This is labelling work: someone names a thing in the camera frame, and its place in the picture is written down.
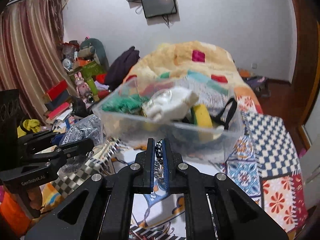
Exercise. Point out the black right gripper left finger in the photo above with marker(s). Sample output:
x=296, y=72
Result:
x=101, y=207

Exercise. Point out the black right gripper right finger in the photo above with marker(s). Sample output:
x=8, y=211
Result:
x=215, y=207

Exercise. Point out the green knitted cloth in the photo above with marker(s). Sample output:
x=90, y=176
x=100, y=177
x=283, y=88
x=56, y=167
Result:
x=125, y=104

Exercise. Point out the clear plastic storage box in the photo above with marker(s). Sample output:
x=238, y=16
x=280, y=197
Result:
x=135, y=129

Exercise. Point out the operator hand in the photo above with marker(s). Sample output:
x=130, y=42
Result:
x=35, y=196

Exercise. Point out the patchwork bed sheet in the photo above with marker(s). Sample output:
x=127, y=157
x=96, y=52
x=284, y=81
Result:
x=263, y=163

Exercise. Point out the red box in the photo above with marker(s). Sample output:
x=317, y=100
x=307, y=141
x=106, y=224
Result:
x=55, y=91

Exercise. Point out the pink rabbit toy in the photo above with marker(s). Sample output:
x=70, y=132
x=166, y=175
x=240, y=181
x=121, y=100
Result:
x=82, y=87

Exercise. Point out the green cardboard box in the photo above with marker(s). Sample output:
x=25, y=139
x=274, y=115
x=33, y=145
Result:
x=88, y=72

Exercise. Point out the striped brown curtain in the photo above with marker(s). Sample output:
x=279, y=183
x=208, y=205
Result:
x=31, y=33

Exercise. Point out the yellow green sponge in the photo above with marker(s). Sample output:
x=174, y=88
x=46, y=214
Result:
x=201, y=118

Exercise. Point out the dark purple garment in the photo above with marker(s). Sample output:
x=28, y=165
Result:
x=121, y=67

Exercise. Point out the grey plush toy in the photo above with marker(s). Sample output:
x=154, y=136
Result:
x=93, y=48

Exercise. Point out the brown wooden door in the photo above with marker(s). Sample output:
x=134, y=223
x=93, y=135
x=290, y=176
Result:
x=305, y=82

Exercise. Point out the colourful plush blanket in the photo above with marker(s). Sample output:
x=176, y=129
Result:
x=176, y=60

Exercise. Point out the black strap item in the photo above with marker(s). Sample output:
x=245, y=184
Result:
x=230, y=107

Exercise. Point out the small dark wall monitor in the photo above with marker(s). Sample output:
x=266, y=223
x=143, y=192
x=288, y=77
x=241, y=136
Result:
x=155, y=8

